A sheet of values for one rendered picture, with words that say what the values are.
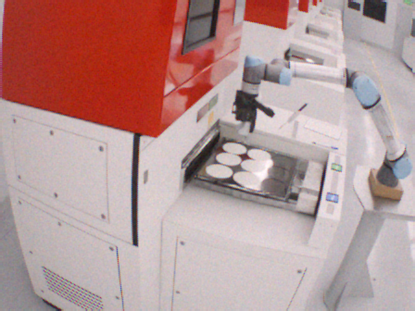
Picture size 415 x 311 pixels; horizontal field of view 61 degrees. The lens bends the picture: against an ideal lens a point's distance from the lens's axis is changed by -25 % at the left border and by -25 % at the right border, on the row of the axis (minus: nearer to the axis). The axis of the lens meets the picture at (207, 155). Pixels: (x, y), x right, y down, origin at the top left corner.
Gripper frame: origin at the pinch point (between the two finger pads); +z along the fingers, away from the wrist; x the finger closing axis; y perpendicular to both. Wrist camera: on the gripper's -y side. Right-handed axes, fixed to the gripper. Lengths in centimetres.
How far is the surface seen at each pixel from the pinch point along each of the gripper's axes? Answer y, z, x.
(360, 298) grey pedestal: -93, 98, 27
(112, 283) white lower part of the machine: 58, 45, 41
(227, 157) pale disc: 7.1, 9.3, -0.4
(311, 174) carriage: -28.9, 11.3, 10.2
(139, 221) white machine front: 46, 7, 47
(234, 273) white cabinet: 11, 34, 45
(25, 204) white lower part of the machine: 96, 23, 18
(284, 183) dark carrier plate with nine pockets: -11.4, 9.3, 20.0
